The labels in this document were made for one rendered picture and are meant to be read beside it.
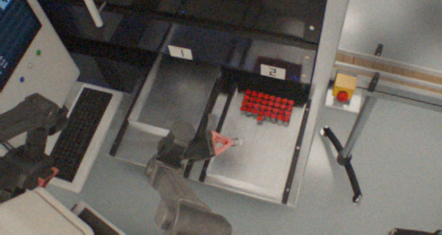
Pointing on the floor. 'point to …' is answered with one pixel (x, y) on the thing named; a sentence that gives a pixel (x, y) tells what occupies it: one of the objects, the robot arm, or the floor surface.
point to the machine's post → (327, 46)
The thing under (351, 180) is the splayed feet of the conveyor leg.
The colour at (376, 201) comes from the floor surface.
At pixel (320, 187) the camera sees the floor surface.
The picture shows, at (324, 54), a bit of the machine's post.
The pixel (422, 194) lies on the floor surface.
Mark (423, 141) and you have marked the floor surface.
